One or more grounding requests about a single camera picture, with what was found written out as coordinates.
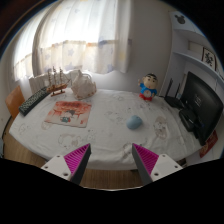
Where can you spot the black flat monitor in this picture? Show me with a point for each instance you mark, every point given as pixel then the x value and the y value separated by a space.
pixel 203 103

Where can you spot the cartoon boy figure clock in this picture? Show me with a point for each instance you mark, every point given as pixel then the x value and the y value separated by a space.
pixel 148 89

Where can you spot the light blue computer mouse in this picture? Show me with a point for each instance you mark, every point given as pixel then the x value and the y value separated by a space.
pixel 134 122

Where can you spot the black computer keyboard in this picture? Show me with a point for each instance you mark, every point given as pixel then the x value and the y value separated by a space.
pixel 32 102

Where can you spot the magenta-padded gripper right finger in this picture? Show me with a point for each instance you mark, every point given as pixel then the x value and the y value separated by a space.
pixel 146 158

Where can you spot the white wall shelf unit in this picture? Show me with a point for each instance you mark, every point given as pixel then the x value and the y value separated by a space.
pixel 186 50

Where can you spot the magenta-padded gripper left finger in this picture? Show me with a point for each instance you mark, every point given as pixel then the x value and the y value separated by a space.
pixel 77 157

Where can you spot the white cartoon-print tablecloth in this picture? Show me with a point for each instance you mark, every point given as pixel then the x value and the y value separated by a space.
pixel 110 110

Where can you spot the orange printed mouse pad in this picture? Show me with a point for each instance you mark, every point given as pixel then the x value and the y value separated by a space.
pixel 68 114

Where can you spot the wooden model sailing ship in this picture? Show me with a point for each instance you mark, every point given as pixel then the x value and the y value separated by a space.
pixel 57 88

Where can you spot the large white conch shell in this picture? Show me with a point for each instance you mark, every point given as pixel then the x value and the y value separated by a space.
pixel 83 87

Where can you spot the black set-top box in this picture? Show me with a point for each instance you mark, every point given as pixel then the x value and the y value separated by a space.
pixel 187 120

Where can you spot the white star-print curtain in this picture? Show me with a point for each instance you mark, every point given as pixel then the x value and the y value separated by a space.
pixel 83 36

